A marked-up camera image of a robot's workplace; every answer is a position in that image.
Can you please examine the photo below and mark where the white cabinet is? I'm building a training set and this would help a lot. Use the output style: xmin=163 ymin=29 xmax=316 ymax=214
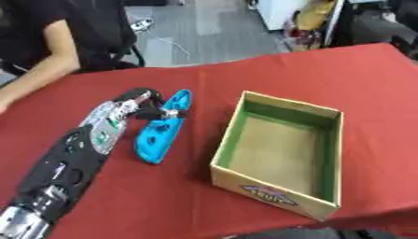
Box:
xmin=255 ymin=0 xmax=346 ymax=32

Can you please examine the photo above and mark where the white power strip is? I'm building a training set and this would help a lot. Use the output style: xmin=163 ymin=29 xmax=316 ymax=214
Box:
xmin=129 ymin=18 xmax=156 ymax=33

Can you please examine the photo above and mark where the person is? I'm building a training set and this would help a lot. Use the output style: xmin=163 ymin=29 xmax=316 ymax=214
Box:
xmin=0 ymin=0 xmax=139 ymax=115

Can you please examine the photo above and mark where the yellow bag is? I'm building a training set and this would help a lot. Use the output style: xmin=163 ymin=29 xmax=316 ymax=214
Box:
xmin=295 ymin=0 xmax=337 ymax=32

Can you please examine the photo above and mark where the white cable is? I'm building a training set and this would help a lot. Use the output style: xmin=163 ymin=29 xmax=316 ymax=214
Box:
xmin=155 ymin=36 xmax=193 ymax=62

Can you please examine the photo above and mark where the black chair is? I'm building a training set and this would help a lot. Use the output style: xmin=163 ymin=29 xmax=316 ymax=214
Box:
xmin=75 ymin=43 xmax=147 ymax=73

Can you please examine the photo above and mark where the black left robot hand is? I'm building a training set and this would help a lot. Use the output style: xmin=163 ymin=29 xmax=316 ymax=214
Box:
xmin=111 ymin=87 xmax=189 ymax=121

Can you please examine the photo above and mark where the tan cardboard box green inside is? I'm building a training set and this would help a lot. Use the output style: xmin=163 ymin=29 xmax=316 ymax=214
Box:
xmin=209 ymin=90 xmax=345 ymax=222

